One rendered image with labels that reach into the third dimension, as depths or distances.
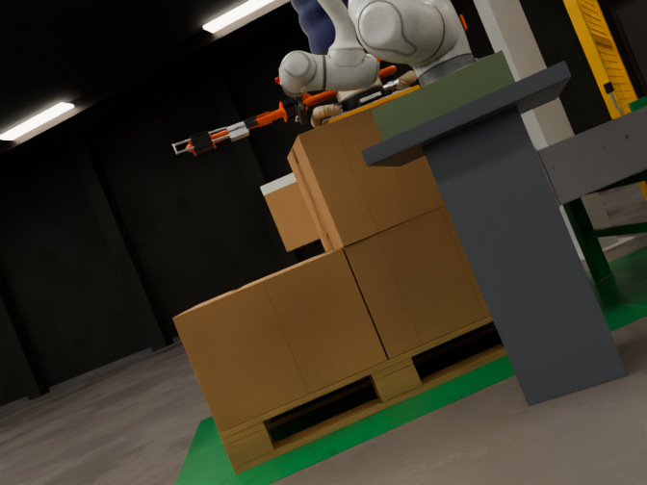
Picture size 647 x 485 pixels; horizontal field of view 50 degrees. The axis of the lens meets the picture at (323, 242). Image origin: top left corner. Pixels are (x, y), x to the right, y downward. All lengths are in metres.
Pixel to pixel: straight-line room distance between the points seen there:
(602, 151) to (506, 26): 1.57
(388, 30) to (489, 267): 0.63
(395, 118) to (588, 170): 0.87
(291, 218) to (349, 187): 1.63
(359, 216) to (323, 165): 0.20
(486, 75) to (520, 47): 2.14
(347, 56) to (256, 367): 1.01
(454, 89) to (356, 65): 0.44
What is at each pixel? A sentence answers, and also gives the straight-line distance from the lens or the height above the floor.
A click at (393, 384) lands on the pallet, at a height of 0.06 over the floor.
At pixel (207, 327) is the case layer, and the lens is 2.28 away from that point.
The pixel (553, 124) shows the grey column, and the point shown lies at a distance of 3.81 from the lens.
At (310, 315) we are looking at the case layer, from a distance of 2.28.
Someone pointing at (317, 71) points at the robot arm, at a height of 1.04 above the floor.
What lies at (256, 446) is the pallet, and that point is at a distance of 2.34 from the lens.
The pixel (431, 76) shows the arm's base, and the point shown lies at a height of 0.87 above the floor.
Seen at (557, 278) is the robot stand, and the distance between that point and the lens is 1.80.
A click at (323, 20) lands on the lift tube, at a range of 2.56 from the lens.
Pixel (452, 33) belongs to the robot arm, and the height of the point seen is 0.95.
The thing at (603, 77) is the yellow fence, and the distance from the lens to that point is 3.35.
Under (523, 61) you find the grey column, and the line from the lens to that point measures 3.83.
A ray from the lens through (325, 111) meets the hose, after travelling 2.44.
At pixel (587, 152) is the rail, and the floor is 0.53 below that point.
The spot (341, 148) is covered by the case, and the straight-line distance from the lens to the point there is 2.32.
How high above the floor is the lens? 0.57
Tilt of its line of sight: level
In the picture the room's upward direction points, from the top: 22 degrees counter-clockwise
